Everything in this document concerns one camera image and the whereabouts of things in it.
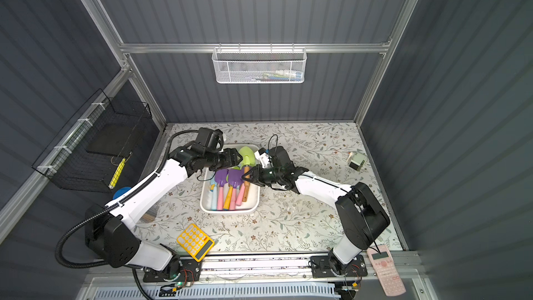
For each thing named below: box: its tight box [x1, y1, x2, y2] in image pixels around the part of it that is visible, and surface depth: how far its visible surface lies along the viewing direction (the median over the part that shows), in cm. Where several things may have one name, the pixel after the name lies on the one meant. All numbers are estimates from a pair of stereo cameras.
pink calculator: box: [367, 244, 406, 297], surface depth 74 cm
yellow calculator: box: [176, 223, 216, 262], surface depth 80 cm
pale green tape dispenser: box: [346, 152, 368, 172], surface depth 101 cm
